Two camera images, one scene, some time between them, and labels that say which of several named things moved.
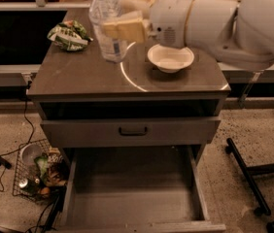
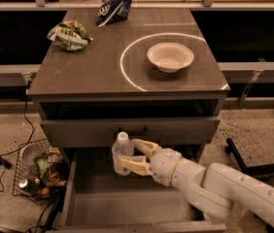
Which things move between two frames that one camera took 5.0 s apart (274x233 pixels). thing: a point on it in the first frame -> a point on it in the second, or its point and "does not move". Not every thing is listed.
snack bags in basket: x=52 y=167 does not move
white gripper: x=169 y=18 -> x=163 y=163
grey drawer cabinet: x=126 y=113 does not move
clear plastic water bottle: x=104 y=7 -> x=120 y=149
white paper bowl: x=170 y=59 does not move
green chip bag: x=69 y=35 does not move
